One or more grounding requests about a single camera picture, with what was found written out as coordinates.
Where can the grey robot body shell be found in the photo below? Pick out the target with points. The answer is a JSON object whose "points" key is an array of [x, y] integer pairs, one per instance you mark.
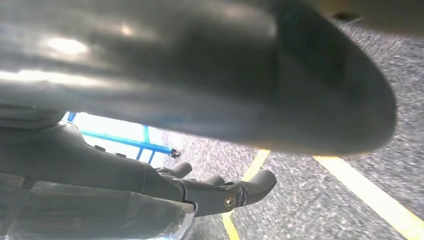
{"points": [[198, 66]]}

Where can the yellow floor tape square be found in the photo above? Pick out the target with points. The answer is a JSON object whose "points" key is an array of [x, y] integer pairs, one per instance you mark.
{"points": [[364, 192]]}

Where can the blue metal shelf rack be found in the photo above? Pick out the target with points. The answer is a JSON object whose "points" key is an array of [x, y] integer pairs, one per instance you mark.
{"points": [[132, 141]]}

